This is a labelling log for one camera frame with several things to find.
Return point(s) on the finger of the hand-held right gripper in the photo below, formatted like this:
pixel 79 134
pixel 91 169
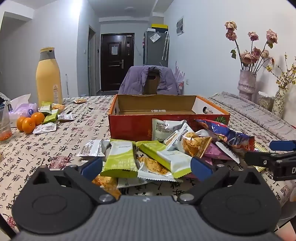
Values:
pixel 282 144
pixel 259 158

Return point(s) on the small orange crisp packet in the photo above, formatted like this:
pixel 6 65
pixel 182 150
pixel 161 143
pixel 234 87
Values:
pixel 80 101
pixel 59 107

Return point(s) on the orange crisp snack packet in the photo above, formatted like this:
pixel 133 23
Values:
pixel 106 183

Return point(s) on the grey quilted cloth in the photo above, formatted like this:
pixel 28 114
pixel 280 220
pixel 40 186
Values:
pixel 254 115

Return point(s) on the green white snack bar packet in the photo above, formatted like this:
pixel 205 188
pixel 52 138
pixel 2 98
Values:
pixel 119 157
pixel 161 155

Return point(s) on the blue red chip bag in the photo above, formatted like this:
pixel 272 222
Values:
pixel 229 134

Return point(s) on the wooden chair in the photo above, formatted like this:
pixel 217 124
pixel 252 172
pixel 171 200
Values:
pixel 151 87

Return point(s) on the dark entrance door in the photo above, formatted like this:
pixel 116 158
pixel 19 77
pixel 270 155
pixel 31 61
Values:
pixel 115 69

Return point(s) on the pink snack packet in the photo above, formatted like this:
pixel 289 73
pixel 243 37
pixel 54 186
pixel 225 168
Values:
pixel 215 151

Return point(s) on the orange cardboard box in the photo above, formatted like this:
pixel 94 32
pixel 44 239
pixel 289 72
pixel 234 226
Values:
pixel 129 127

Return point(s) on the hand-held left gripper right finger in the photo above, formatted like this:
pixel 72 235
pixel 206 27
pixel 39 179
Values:
pixel 201 168

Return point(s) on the purple jacket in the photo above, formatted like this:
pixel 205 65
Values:
pixel 136 81

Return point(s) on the folded white umbrella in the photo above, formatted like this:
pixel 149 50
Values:
pixel 166 46

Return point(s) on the orange fruit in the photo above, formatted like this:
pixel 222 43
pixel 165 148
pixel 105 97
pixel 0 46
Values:
pixel 38 117
pixel 20 122
pixel 29 126

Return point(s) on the dried pink roses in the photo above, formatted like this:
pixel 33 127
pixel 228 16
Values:
pixel 256 51

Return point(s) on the silver white snack packet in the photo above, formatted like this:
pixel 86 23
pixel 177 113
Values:
pixel 129 182

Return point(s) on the grey interior door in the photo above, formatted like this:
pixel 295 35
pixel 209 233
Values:
pixel 92 69

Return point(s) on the purple wall decal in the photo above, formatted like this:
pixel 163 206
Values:
pixel 179 73

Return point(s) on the dark print white packet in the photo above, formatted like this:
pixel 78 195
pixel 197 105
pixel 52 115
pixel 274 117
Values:
pixel 66 117

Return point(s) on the clear plastic bag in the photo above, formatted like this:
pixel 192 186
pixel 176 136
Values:
pixel 154 37

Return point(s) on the clear plastic cup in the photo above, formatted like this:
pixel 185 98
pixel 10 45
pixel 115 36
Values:
pixel 4 135

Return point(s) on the floral print vase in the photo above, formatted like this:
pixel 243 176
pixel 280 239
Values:
pixel 278 104

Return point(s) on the purple tissue pack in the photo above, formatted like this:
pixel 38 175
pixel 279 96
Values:
pixel 23 111

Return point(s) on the grey refrigerator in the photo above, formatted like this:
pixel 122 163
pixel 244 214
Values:
pixel 152 53

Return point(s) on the white grey snack packet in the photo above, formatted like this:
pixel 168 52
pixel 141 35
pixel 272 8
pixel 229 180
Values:
pixel 45 128

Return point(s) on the yellow bottle grey cap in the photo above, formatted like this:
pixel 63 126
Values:
pixel 48 81

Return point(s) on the yellow box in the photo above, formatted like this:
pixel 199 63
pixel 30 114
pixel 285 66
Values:
pixel 159 26

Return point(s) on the yellow snack packet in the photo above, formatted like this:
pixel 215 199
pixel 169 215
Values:
pixel 260 146

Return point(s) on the white orange crisp packet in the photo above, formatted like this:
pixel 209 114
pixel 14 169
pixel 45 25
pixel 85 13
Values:
pixel 152 168
pixel 192 143

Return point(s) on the pink ceramic vase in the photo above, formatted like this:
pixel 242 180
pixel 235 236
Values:
pixel 247 85

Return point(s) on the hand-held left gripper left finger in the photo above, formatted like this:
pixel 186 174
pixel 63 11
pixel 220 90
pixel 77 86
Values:
pixel 92 168

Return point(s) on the clear storage jar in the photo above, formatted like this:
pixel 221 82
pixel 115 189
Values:
pixel 266 103

